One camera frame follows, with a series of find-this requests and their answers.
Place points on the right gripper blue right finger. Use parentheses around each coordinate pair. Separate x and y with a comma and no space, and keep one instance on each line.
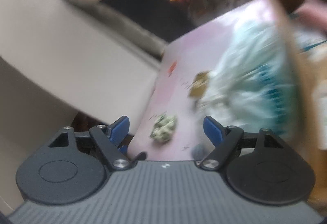
(214,130)

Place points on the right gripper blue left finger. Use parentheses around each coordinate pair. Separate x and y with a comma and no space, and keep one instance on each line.
(117,131)

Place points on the gold snack packet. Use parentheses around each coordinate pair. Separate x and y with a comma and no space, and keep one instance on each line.
(199,85)

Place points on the green patterned crumpled cloth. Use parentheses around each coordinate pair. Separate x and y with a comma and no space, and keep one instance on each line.
(164,128)

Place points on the light green plastic bag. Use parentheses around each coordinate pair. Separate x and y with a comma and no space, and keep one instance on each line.
(253,85)

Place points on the beige sofa armrest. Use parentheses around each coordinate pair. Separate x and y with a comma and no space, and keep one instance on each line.
(76,59)

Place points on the brown cardboard box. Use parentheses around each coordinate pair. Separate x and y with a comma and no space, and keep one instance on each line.
(309,62)

